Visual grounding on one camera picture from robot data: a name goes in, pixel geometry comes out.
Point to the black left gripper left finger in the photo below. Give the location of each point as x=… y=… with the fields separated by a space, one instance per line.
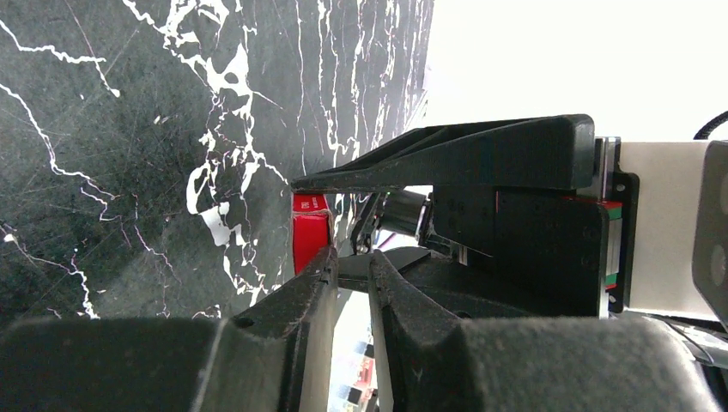
x=274 y=356

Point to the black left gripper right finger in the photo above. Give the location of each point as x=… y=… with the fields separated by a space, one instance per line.
x=429 y=359

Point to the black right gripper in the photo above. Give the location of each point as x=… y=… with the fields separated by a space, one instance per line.
x=573 y=249

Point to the red white staple box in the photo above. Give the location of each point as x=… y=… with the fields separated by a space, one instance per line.
x=312 y=228

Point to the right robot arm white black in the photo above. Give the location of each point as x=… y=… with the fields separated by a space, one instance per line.
x=680 y=239

